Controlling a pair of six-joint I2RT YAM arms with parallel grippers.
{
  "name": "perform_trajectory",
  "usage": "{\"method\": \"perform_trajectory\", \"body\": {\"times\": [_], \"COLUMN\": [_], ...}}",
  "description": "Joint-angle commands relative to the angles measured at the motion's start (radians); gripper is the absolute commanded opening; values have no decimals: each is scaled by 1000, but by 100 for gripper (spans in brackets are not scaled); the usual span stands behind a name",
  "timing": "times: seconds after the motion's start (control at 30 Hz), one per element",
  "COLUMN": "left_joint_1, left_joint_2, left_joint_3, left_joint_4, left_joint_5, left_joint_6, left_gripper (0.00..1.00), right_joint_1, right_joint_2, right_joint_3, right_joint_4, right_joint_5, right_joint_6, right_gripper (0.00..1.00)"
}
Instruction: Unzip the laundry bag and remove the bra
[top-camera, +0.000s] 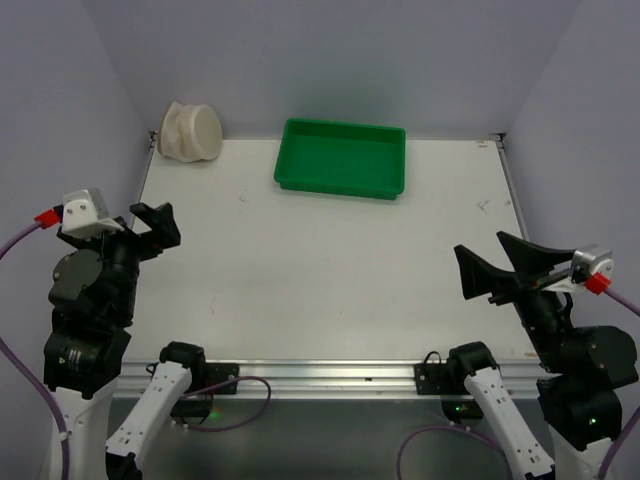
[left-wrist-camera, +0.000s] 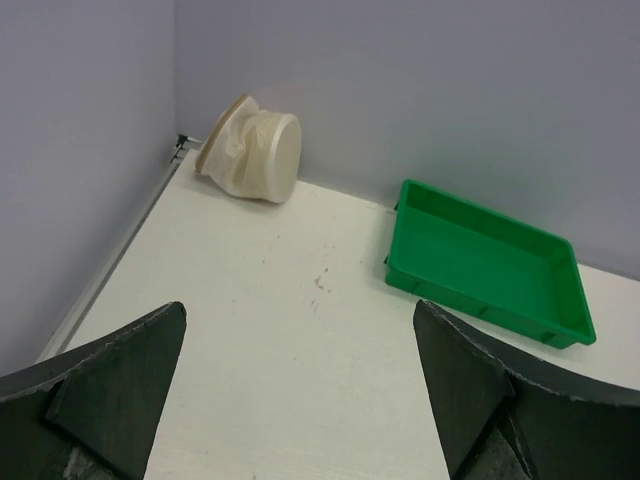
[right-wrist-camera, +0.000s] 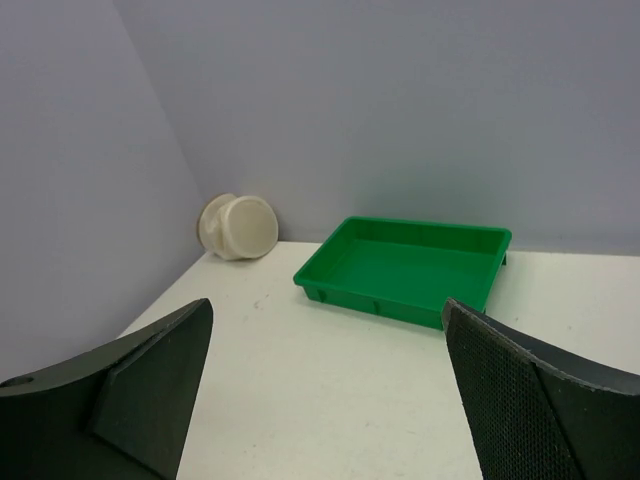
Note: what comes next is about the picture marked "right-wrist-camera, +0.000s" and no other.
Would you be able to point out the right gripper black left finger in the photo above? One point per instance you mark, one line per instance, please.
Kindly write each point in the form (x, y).
(120, 411)

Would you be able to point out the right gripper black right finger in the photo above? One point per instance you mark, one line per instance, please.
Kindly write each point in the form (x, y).
(536, 411)

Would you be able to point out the green plastic tray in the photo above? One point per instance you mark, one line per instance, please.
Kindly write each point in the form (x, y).
(405, 270)

